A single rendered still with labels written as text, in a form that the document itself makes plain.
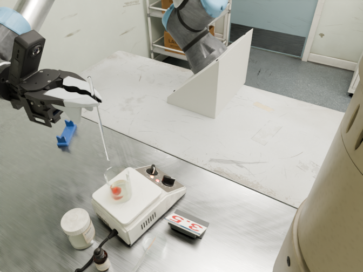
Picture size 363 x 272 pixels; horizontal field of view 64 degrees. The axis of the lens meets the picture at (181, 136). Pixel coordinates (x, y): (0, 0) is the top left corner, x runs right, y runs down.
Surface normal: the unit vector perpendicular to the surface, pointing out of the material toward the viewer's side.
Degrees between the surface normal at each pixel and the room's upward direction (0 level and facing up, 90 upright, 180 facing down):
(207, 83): 90
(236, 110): 0
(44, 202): 0
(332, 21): 90
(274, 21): 90
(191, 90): 90
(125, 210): 0
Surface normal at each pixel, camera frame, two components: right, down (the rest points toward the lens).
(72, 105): -0.03, 0.68
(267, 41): -0.52, 0.58
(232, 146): -0.02, -0.75
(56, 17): 0.85, 0.33
